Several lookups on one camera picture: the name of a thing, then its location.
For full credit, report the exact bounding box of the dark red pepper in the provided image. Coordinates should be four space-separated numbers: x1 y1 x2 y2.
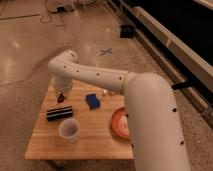
57 93 66 103

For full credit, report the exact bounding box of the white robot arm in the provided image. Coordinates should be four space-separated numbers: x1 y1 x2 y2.
48 51 191 171

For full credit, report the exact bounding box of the white ceramic cup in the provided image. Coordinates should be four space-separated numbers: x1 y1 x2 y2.
58 118 80 143

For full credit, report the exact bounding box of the black striped rectangular block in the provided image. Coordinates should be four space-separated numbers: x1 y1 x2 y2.
46 106 73 121

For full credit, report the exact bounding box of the blue sponge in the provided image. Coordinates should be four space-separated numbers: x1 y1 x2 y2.
86 94 100 110

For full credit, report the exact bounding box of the small white toy object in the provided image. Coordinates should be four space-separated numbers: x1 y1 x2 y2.
102 89 115 96

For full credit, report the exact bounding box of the wooden folding table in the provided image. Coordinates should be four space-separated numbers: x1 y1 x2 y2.
24 81 133 161

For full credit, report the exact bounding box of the orange bowl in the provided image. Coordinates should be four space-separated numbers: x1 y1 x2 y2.
111 107 130 140

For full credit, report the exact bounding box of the grey device on floor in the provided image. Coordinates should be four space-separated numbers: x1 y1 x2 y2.
45 0 75 13

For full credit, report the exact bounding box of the black box on floor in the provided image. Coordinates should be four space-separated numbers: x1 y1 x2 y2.
120 25 135 38

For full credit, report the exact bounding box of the black cable on floor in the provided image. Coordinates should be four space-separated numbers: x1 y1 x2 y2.
39 0 54 25

